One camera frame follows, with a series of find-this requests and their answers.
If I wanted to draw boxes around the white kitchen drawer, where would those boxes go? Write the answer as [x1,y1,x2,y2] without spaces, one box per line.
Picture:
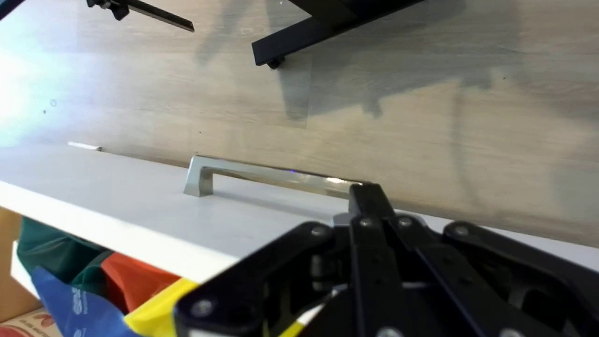
[0,141,599,287]

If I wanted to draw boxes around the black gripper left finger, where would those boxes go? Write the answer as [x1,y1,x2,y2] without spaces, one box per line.
[174,222,348,337]

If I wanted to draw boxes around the silver drawer handle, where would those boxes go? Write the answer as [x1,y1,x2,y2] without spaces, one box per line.
[183,156,359,197]

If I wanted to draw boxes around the colourful bags in drawer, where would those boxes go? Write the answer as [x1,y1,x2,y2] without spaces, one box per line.
[16,220,202,337]

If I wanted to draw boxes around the red white box in drawer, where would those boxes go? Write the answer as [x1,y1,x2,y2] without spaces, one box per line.
[0,308,61,337]

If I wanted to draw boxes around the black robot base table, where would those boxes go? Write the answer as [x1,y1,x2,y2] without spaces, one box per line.
[250,0,419,70]

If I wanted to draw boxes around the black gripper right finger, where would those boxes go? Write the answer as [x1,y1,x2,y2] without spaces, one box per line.
[348,184,599,337]

